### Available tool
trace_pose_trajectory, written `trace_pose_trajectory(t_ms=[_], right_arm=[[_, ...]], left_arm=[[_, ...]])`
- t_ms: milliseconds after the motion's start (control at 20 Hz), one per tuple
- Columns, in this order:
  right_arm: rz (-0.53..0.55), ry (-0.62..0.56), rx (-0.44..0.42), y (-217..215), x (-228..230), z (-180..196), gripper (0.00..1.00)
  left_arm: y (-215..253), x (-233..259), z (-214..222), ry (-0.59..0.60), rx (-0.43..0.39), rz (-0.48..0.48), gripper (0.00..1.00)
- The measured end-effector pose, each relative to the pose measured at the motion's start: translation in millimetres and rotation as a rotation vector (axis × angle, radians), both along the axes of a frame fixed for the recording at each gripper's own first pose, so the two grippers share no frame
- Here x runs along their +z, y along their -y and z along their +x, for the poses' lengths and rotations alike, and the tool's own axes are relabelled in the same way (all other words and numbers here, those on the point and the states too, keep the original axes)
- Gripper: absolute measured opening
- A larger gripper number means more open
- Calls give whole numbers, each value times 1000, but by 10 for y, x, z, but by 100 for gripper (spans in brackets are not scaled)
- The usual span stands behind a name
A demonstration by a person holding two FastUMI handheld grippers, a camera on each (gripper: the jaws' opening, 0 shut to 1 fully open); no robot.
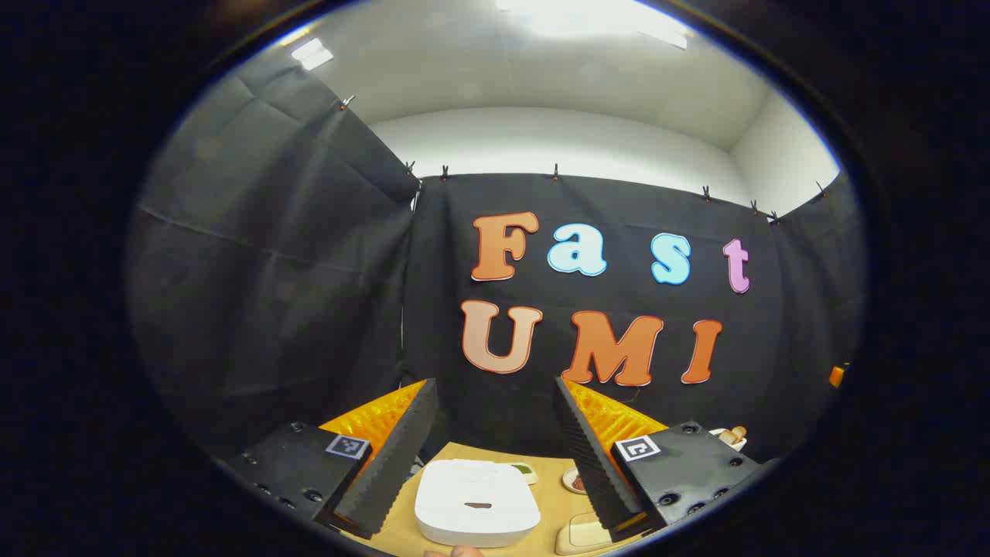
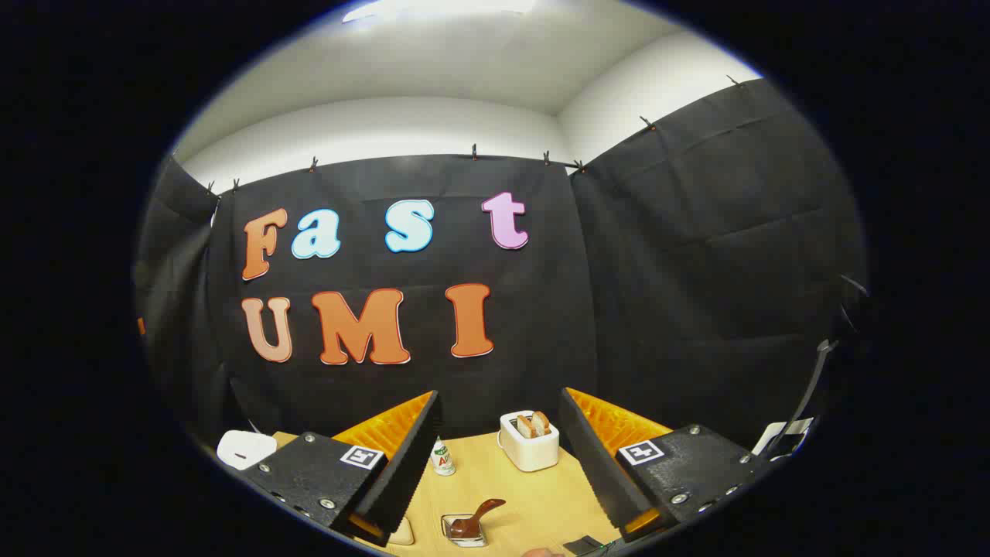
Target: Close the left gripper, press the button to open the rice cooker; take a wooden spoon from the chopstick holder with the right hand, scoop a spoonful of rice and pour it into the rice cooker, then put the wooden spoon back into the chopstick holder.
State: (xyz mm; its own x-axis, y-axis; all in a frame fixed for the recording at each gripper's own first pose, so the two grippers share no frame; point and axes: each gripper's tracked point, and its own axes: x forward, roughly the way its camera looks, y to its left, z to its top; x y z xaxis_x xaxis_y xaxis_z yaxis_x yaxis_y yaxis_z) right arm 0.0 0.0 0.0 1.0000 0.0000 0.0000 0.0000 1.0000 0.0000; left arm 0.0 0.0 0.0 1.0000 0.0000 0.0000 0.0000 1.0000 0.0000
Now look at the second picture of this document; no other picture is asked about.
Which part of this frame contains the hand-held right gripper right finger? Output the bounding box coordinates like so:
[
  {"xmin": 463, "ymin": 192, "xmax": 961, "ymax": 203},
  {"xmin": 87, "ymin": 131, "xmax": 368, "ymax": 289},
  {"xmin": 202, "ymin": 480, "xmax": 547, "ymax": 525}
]
[{"xmin": 558, "ymin": 387, "xmax": 774, "ymax": 542}]

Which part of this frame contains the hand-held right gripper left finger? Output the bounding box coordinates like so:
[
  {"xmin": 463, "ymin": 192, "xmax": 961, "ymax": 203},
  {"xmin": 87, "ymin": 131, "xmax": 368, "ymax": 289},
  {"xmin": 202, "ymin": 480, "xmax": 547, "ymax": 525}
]
[{"xmin": 240, "ymin": 389, "xmax": 443, "ymax": 548}]

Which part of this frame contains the brown wooden spoon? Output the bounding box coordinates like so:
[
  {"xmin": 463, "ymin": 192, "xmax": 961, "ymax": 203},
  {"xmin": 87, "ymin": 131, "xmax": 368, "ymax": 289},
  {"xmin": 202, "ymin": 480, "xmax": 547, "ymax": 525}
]
[{"xmin": 449, "ymin": 498, "xmax": 507, "ymax": 539}]

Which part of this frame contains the clear square chopstick holder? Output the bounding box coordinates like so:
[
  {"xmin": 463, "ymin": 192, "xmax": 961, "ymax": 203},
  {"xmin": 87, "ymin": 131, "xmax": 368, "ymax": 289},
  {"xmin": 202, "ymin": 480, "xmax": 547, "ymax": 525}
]
[{"xmin": 441, "ymin": 513, "xmax": 489, "ymax": 548}]

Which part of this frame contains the white rice cooker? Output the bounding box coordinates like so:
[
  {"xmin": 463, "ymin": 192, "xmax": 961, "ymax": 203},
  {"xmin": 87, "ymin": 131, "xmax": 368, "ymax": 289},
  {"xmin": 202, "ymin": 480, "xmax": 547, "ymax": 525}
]
[{"xmin": 217, "ymin": 430, "xmax": 278, "ymax": 471}]

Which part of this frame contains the white toaster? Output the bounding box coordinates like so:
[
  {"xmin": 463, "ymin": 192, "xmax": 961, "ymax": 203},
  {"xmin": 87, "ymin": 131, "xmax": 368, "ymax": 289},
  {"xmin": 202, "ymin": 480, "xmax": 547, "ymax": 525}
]
[{"xmin": 498, "ymin": 410, "xmax": 560, "ymax": 473}]

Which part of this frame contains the white and green sheet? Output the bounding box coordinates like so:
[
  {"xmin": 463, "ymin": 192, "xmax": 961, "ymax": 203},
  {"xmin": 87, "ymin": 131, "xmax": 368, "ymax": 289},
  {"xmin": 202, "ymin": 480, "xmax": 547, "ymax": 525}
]
[{"xmin": 754, "ymin": 418, "xmax": 814, "ymax": 457}]

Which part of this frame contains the black backdrop cloth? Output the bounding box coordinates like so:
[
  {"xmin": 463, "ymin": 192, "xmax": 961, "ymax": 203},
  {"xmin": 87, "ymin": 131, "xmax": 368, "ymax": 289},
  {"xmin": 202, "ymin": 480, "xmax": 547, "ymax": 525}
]
[{"xmin": 133, "ymin": 77, "xmax": 871, "ymax": 465}]

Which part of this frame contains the dark metal pole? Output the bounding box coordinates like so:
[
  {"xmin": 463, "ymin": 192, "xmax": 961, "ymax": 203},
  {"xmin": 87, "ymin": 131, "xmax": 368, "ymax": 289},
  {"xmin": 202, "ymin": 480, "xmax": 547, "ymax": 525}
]
[{"xmin": 781, "ymin": 339, "xmax": 840, "ymax": 457}]

